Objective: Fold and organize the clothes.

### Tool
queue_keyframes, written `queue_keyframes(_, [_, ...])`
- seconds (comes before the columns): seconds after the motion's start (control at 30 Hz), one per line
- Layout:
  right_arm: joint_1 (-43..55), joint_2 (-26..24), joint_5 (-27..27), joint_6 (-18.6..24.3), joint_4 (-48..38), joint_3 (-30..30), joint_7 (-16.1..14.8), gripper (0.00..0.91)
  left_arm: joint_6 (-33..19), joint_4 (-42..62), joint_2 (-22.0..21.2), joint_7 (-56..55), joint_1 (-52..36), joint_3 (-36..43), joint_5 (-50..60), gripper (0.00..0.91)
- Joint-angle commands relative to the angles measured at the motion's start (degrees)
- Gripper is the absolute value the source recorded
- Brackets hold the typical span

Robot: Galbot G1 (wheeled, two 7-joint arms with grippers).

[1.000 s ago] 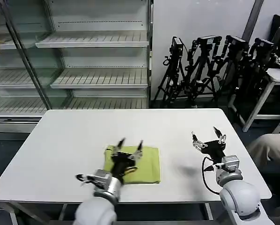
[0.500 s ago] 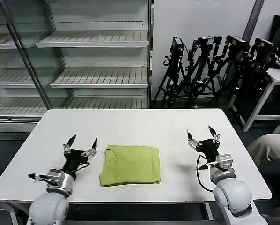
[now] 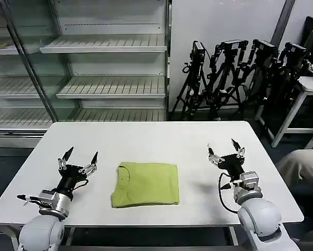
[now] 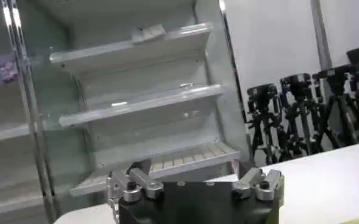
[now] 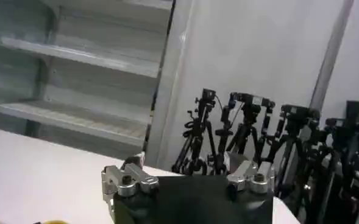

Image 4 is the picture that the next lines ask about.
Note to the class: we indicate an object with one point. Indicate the glass-sided shelf rack with goods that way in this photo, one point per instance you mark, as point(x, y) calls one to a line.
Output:
point(8, 137)

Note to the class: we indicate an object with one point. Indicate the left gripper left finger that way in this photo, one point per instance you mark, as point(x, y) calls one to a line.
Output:
point(130, 185)

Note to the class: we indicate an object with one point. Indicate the white open shelf unit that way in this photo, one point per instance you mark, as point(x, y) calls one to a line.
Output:
point(142, 100)

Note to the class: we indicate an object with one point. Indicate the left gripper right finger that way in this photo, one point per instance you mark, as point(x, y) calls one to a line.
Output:
point(267, 185)

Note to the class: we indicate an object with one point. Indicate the large white table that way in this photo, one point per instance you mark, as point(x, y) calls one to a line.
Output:
point(325, 182)

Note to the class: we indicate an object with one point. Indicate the grey wall conduit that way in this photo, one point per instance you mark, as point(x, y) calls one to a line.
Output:
point(322, 33)

